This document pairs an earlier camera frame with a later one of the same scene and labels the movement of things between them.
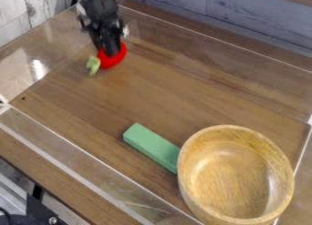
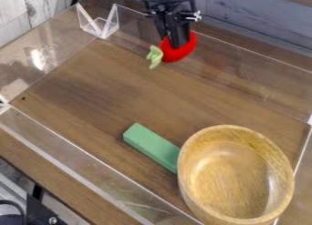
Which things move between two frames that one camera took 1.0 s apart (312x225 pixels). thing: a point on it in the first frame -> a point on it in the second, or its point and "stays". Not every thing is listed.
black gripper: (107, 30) -> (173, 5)
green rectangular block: (155, 145) stays
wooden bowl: (234, 178) stays
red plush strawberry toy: (110, 62) -> (169, 54)
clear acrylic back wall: (244, 72) stays
